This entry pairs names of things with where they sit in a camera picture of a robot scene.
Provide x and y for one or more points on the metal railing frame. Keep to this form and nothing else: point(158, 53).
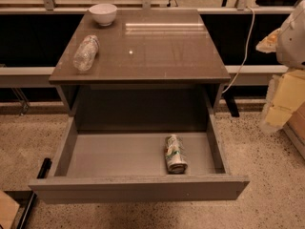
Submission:
point(152, 0)

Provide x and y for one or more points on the grey cabinet with glossy top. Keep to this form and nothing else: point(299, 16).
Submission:
point(156, 71)

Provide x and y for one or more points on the wooden board corner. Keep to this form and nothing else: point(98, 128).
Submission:
point(8, 210)

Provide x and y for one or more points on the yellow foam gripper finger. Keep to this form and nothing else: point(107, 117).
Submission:
point(286, 93)
point(268, 44)

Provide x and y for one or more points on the white ceramic bowl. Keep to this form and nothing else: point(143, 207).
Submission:
point(103, 14)

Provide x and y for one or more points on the clear plastic water bottle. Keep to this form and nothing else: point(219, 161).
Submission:
point(86, 53)

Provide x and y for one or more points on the crushed 7up can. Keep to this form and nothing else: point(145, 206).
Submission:
point(175, 155)

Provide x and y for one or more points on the open grey top drawer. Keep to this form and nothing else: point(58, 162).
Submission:
point(94, 168)

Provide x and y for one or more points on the wooden box at right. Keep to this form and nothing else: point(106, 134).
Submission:
point(295, 129)

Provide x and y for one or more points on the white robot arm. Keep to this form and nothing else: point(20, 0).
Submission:
point(290, 49)

